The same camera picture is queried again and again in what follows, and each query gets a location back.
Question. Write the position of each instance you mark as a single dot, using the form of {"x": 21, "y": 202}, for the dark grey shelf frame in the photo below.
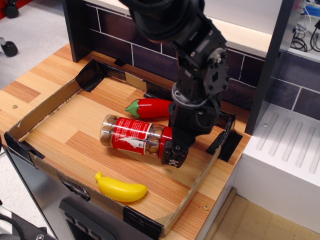
{"x": 256, "y": 80}

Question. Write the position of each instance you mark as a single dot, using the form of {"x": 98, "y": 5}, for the yellow toy banana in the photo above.
{"x": 118, "y": 190}

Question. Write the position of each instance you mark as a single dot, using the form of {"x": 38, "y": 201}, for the black office chair wheel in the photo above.
{"x": 9, "y": 47}

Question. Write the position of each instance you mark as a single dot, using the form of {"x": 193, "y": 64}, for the red toy chili pepper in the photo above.
{"x": 144, "y": 108}

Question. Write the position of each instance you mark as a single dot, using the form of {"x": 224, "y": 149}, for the black control panel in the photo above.
{"x": 81, "y": 226}

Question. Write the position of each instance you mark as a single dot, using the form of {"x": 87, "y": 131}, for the white dish drainer sink unit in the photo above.
{"x": 280, "y": 167}

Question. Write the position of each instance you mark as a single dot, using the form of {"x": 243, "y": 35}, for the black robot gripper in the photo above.
{"x": 187, "y": 124}

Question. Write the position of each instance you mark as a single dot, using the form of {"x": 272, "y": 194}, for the cardboard fence with black tape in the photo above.
{"x": 50, "y": 124}

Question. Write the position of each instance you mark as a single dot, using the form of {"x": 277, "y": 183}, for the red-lidded spice bottle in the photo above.
{"x": 134, "y": 136}

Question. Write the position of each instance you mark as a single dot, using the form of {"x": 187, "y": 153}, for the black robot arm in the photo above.
{"x": 202, "y": 76}

